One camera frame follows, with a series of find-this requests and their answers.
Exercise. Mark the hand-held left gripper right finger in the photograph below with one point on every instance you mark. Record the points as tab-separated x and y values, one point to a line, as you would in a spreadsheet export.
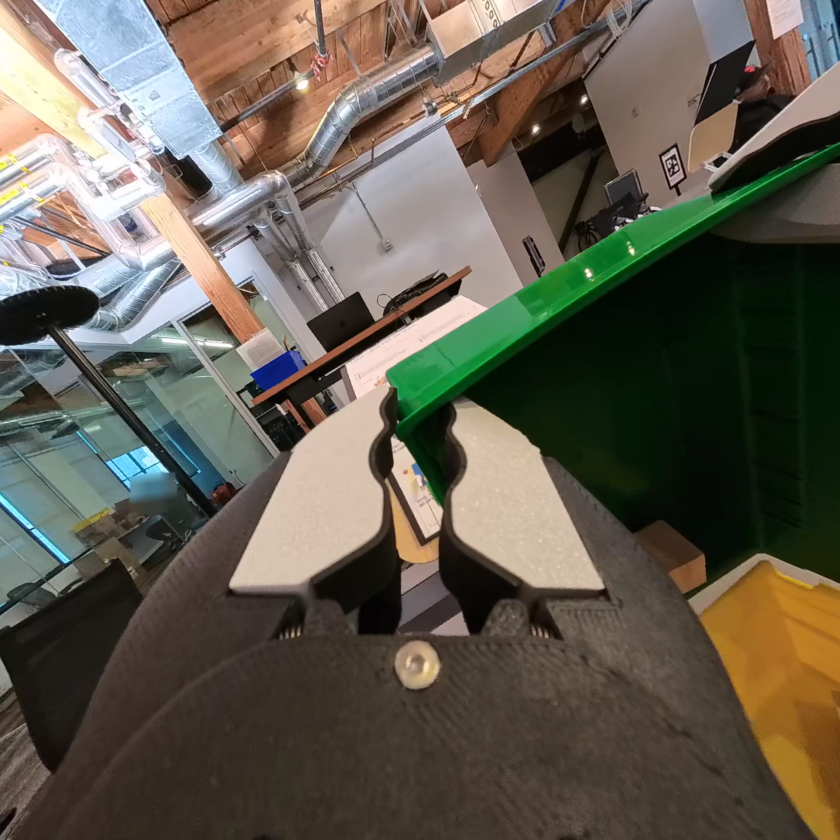
518	525

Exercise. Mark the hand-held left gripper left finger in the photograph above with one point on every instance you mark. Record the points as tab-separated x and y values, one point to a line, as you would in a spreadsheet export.
321	518

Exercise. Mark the green plastic box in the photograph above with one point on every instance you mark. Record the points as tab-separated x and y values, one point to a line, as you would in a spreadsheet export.
623	420

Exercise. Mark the plain wooden block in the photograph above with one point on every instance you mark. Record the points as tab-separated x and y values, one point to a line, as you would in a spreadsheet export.
673	554

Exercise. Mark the yellow plastic box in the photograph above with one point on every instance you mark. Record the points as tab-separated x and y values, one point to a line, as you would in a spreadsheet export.
774	656

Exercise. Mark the small red container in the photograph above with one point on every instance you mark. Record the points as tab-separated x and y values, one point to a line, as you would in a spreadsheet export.
224	495

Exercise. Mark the blue plastic bin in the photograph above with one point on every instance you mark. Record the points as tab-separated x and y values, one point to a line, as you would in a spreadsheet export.
279	371

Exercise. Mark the wooden desk with black legs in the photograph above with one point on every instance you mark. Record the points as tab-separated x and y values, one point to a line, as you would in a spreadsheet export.
328	361

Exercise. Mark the stack of clear trays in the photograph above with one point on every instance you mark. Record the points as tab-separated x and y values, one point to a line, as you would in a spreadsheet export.
257	348

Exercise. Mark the printed instruction sheet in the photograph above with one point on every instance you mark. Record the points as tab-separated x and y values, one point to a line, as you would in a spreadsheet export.
400	344

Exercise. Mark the black laptop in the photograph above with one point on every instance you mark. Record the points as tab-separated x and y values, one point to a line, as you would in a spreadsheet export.
341	321

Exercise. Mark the silver vertical pipes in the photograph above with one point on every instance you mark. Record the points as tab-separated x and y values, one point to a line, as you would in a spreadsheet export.
315	279

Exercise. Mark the black backpack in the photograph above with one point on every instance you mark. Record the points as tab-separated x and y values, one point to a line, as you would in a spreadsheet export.
420	285

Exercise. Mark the black floor sign stand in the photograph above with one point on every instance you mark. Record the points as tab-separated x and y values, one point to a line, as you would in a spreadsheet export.
533	253

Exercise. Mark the wooden pillar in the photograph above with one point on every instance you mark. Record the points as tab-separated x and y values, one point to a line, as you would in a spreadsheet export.
197	262

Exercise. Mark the black mesh chair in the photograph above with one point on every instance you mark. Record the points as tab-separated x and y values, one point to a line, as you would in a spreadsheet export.
65	643

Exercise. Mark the computer monitor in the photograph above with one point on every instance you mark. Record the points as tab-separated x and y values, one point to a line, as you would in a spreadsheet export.
623	190

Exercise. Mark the black and white marker sign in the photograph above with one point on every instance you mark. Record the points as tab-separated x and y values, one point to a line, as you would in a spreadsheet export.
673	164

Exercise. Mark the wooden sheet stand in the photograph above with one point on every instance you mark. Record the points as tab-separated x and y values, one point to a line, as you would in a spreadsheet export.
712	141

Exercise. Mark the black sprinkler pipe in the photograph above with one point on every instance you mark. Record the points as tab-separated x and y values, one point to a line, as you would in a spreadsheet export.
319	33

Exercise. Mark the white table with black edge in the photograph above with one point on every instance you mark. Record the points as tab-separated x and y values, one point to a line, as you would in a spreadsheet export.
800	118

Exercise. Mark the round silver ventilation duct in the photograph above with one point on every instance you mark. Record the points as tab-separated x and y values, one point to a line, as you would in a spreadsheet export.
367	98

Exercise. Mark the foil insulated duct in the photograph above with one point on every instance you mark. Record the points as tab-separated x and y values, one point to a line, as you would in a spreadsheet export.
131	65

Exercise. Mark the rectangular metal duct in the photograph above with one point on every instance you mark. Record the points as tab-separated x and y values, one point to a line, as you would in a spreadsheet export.
472	33

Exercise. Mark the white wall notice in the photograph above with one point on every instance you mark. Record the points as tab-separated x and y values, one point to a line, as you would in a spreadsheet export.
784	16

